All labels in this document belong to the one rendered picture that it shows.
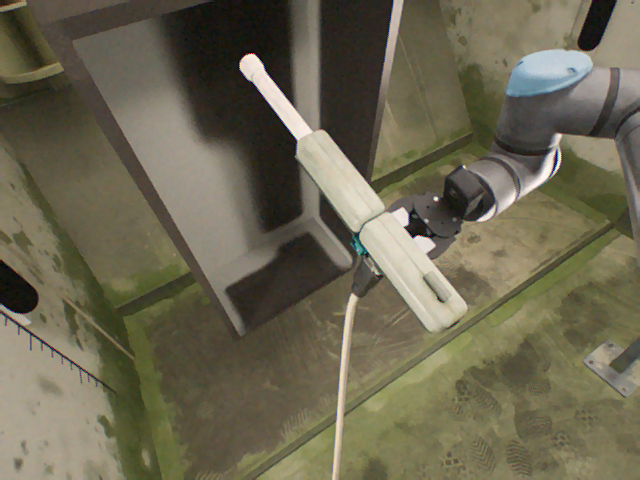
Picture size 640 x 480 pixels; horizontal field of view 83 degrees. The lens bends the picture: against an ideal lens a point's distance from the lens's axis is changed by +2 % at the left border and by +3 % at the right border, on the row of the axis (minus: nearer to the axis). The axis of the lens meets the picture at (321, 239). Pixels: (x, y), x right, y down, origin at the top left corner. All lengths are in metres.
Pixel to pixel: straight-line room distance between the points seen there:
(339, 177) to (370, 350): 1.47
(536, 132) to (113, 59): 0.86
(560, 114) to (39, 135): 2.15
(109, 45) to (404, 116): 2.06
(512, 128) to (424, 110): 2.22
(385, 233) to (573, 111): 0.30
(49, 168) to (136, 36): 1.38
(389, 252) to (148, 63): 0.78
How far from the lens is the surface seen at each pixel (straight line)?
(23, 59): 1.89
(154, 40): 1.02
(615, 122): 0.62
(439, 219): 0.53
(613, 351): 2.22
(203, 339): 2.10
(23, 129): 2.32
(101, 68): 1.01
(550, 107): 0.60
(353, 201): 0.46
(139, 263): 2.24
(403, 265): 0.43
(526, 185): 0.65
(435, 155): 2.87
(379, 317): 1.96
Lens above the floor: 1.73
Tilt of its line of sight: 47 degrees down
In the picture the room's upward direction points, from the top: 9 degrees counter-clockwise
